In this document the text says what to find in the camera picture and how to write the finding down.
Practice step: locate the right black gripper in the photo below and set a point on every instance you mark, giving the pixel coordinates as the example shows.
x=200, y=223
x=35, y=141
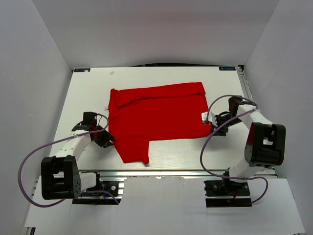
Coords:
x=221, y=132

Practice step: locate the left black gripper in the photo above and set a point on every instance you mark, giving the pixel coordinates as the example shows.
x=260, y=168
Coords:
x=104, y=142

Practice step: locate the red t-shirt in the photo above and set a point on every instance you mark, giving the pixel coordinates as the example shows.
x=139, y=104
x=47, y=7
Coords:
x=141, y=115

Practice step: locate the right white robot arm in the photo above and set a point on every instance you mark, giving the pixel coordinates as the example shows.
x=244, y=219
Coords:
x=265, y=144

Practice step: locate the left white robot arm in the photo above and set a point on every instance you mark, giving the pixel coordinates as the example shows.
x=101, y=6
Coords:
x=60, y=175

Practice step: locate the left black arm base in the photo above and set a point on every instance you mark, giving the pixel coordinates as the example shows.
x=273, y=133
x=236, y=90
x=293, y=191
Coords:
x=108, y=191

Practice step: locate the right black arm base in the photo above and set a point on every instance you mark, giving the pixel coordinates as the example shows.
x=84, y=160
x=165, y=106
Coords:
x=226, y=193

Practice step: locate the right blue corner label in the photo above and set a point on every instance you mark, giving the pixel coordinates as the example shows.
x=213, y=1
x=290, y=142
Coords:
x=226, y=68

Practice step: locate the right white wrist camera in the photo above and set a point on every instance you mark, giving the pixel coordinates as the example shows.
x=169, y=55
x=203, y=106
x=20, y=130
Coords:
x=209, y=118

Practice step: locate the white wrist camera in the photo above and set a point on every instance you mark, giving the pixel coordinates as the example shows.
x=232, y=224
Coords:
x=83, y=127
x=209, y=118

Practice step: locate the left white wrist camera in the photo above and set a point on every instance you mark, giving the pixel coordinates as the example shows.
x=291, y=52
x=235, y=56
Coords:
x=83, y=127

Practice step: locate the aluminium right side rail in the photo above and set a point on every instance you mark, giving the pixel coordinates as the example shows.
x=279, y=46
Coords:
x=244, y=83

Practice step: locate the aluminium rail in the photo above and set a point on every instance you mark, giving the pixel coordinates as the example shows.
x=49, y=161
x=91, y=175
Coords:
x=148, y=173
x=244, y=83

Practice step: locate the aluminium front rail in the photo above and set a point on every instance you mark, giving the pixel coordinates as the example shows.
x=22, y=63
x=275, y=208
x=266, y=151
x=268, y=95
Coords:
x=148, y=173

